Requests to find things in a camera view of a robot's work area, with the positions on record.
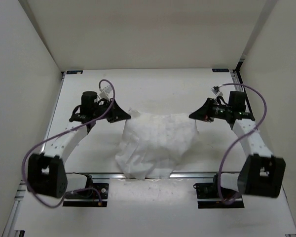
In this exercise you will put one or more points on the aluminium table edge rail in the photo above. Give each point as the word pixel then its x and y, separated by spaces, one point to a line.
pixel 175 175

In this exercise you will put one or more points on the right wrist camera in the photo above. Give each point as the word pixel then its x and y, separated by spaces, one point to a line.
pixel 237 101

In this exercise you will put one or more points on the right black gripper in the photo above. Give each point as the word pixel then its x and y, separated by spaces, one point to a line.
pixel 204 112

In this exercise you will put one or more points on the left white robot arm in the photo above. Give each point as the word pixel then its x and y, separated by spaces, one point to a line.
pixel 46 171

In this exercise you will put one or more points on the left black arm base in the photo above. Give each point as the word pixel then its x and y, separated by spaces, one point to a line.
pixel 83 191

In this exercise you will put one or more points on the blue corner label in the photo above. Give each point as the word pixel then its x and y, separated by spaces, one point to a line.
pixel 74 72
pixel 220 70

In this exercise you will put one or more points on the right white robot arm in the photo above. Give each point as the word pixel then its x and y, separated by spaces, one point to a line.
pixel 262 173

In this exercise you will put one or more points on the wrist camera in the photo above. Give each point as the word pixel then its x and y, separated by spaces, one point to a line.
pixel 88 101
pixel 237 101

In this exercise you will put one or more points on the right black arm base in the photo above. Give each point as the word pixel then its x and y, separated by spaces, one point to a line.
pixel 208 196

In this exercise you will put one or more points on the left blue corner label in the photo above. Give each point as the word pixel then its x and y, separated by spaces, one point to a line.
pixel 74 72

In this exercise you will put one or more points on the right aluminium frame rail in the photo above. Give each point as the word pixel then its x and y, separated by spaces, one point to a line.
pixel 246 98

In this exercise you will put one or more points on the white pleated skirt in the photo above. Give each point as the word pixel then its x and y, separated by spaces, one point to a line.
pixel 152 146

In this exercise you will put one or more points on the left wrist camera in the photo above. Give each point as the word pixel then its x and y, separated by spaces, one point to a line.
pixel 88 101

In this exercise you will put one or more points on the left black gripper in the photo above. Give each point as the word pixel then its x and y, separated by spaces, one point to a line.
pixel 117 114

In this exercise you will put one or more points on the right blue corner label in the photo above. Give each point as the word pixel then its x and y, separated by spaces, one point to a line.
pixel 220 70

